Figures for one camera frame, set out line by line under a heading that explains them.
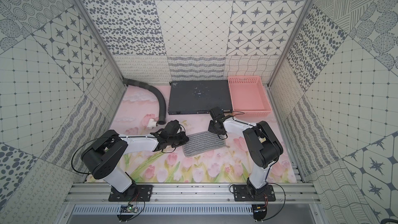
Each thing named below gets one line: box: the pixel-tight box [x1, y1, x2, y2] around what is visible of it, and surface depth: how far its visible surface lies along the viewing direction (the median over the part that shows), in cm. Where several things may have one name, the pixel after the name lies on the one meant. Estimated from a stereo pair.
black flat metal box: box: [167, 79, 233, 116], surface depth 110 cm
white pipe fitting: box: [146, 118, 158, 130], surface depth 98 cm
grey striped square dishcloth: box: [182, 130, 227, 158], surface depth 91 cm
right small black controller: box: [251, 204, 267, 221], surface depth 73 cm
